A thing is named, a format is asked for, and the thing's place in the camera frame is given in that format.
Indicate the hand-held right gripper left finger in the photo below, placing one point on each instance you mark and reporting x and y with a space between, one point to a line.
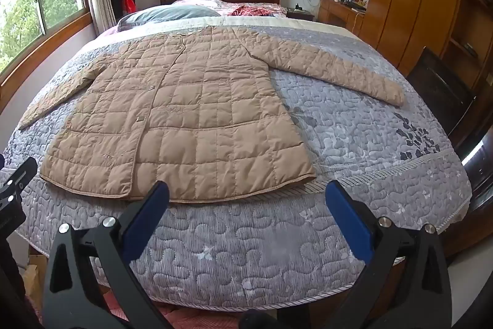
148 217

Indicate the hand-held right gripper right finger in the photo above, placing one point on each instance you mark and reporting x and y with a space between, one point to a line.
352 219

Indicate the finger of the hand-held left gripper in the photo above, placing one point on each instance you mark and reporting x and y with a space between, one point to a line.
17 182

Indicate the beige quilted coat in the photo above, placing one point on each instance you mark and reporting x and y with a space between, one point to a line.
185 113

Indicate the grey quilted bedspread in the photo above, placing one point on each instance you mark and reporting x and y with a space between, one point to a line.
269 236

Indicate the cardboard box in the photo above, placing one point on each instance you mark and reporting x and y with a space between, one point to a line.
34 279

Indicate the dark wooden chair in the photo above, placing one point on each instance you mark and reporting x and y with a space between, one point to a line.
439 94

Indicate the grey-blue pillow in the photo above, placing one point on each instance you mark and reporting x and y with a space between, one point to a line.
165 15

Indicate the wooden desk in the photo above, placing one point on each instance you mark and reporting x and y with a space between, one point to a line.
339 15

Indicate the dark wooden nightstand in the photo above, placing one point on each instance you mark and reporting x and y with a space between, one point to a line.
300 15

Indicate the red hanging bag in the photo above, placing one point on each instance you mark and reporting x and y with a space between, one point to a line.
129 1

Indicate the open wooden bookshelf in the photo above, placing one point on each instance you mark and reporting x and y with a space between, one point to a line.
470 24

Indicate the red patterned cloth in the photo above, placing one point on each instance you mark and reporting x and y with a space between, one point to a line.
252 11

